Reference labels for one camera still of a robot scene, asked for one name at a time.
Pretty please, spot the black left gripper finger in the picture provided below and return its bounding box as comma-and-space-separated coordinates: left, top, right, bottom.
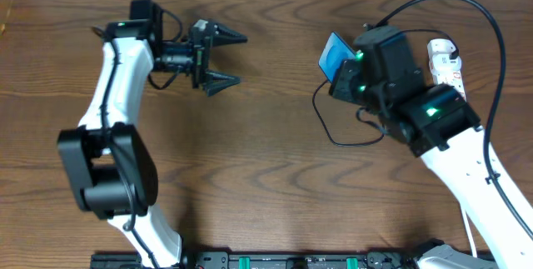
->
202, 70, 241, 97
212, 22, 248, 47

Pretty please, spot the blue Galaxy smartphone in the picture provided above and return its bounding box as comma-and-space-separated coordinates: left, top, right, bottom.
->
318, 32, 356, 82

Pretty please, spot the white charger adapter plug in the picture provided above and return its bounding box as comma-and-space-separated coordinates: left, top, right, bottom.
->
427, 38, 462, 74

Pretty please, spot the white power strip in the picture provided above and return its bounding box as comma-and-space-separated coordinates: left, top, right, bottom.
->
432, 71, 466, 100

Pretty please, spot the black charging cable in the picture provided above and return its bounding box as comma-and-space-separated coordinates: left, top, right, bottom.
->
311, 28, 461, 148

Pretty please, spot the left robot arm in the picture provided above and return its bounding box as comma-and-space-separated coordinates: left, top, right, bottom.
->
57, 0, 247, 268

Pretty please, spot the white power strip cord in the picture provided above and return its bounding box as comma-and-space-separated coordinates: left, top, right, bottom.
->
459, 204, 479, 258

